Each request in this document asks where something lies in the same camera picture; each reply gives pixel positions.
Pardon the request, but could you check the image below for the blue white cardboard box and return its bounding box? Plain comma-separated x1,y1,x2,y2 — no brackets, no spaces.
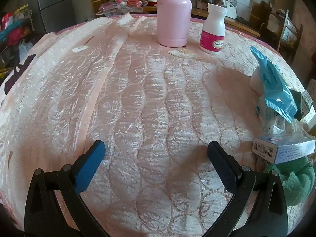
252,133,316,165

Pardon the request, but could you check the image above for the white pill bottle pink label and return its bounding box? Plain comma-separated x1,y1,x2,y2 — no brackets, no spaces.
199,4,228,54

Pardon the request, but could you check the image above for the wooden chair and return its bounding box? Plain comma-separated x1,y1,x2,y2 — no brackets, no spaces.
260,1,304,57

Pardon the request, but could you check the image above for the pink insulated bottle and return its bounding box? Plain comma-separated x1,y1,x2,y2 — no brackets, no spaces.
157,0,192,47

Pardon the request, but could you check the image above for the pile of colourful bags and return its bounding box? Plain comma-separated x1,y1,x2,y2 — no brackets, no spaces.
0,4,34,74

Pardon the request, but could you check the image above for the blue plastic wrapper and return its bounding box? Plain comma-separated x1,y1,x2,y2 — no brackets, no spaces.
250,46,299,123

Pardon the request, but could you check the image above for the wooden cabinet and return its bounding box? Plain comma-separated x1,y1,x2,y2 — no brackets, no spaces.
92,0,261,38

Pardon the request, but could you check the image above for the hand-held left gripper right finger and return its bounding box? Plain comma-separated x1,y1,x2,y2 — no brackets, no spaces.
205,141,289,237

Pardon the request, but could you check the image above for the printed plastic wrapper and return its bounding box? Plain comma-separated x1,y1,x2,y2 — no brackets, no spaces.
255,96,292,134

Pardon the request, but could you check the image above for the wedding photo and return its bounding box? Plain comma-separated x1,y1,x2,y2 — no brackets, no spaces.
223,0,238,19

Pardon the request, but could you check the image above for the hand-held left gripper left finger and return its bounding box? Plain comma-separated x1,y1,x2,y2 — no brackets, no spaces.
24,140,110,237

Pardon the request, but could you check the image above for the dark green snack wrapper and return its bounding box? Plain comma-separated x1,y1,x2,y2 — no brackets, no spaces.
289,89,307,121

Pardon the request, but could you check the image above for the grey refrigerator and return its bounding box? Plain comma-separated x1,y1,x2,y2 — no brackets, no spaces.
37,0,95,34

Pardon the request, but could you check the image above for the white foam block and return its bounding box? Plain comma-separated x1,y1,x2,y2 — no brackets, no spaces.
249,67,266,95

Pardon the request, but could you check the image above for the green white carton box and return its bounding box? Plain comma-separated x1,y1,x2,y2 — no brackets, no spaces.
300,90,316,126

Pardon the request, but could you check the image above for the green towel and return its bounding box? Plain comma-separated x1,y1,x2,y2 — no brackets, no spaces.
263,157,315,206

